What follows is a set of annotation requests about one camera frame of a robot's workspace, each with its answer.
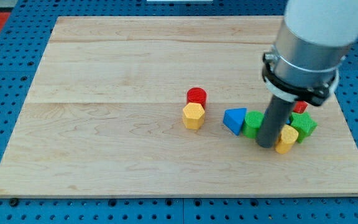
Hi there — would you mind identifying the yellow hexagon block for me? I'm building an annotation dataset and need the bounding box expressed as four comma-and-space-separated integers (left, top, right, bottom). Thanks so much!
182, 103, 205, 130

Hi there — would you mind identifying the green hexagon block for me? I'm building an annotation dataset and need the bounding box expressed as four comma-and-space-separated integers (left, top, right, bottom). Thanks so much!
290, 112, 318, 143

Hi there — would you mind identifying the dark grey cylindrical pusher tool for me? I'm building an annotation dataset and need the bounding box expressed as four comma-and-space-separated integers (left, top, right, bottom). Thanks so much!
255, 95, 296, 148

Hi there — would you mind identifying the yellow cylinder block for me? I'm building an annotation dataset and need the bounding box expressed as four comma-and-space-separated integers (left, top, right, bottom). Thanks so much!
275, 124, 299, 154

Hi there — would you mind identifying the green cylinder block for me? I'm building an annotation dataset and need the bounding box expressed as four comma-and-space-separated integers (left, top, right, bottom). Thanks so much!
242, 111, 264, 139

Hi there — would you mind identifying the red cylinder block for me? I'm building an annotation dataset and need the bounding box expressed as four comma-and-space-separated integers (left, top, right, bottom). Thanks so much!
186, 87, 207, 108

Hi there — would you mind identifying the wooden board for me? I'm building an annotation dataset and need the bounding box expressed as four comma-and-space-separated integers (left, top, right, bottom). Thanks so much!
0, 16, 358, 198

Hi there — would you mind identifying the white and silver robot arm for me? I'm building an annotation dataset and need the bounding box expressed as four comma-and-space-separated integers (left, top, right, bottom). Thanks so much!
273, 0, 358, 87

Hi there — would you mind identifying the blue triangle block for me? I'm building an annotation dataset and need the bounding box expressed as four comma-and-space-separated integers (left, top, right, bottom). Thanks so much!
223, 108, 247, 136

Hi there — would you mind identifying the black clamp ring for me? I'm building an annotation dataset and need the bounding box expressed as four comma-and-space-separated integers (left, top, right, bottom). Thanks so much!
261, 51, 341, 108

